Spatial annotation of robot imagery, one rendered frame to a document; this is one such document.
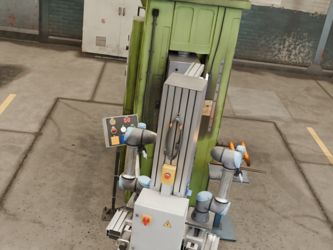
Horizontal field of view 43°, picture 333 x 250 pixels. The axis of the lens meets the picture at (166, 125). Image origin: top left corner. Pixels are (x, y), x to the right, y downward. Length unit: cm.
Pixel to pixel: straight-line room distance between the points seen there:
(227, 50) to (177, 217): 196
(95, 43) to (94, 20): 50
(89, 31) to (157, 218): 703
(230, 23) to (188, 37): 42
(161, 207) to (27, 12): 806
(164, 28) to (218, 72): 70
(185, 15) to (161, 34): 29
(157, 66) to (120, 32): 530
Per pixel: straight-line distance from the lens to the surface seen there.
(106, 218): 472
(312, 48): 1080
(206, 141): 461
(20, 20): 1053
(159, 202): 295
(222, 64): 430
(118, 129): 412
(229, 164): 324
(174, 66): 408
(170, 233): 298
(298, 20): 1050
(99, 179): 533
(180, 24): 413
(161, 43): 415
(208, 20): 416
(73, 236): 452
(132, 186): 349
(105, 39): 952
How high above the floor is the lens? 296
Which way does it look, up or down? 26 degrees down
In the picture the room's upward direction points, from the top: 8 degrees clockwise
